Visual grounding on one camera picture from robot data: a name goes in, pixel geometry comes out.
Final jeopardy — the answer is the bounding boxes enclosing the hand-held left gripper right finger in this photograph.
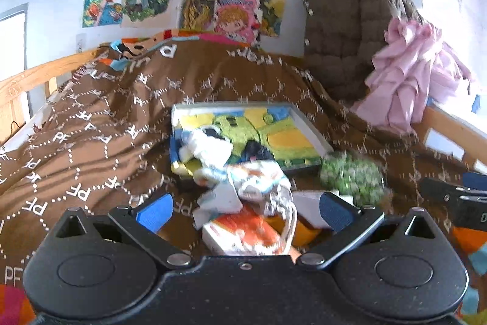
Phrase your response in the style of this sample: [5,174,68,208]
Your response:
[298,192,437,270]

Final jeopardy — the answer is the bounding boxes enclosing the shallow tray with colourful picture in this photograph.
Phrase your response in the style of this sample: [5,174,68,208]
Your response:
[169,102,335,177]

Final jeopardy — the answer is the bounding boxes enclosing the pink cartoon child wall poster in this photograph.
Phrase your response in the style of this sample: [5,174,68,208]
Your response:
[212,0,262,46]

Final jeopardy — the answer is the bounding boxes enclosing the orange white packet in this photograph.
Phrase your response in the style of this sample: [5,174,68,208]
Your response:
[201,213,294,257]

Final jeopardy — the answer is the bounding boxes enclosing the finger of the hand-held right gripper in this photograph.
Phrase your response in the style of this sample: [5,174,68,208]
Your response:
[419,178,487,204]
[463,172,487,192]

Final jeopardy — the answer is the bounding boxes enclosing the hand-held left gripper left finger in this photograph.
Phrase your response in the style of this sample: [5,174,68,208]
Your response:
[55,193,194,270]

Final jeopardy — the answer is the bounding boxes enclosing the white sock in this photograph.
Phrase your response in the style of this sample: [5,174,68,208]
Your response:
[178,129,233,173]

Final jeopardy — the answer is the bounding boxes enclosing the colourful patterned bedsheet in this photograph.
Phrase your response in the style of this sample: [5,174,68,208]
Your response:
[0,226,487,325]

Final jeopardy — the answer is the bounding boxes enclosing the brown quilted jacket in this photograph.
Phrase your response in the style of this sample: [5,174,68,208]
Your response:
[300,0,425,105]

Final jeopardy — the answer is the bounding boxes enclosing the pink shirt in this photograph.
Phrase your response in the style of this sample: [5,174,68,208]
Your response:
[350,16,481,133]

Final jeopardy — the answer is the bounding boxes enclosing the white cloths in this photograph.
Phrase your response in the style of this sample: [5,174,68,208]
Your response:
[193,161,294,221]

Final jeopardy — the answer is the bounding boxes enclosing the white window frame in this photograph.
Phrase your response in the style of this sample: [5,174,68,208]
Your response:
[0,2,30,73]

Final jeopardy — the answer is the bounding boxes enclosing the brown printed blanket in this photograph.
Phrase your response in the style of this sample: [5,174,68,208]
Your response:
[0,37,472,285]

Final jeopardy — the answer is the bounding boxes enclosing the colourful cartoon pillow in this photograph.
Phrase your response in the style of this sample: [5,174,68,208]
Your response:
[108,28,260,61]

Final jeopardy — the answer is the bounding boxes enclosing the wooden bed frame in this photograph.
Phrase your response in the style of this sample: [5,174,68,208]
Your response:
[0,47,487,175]

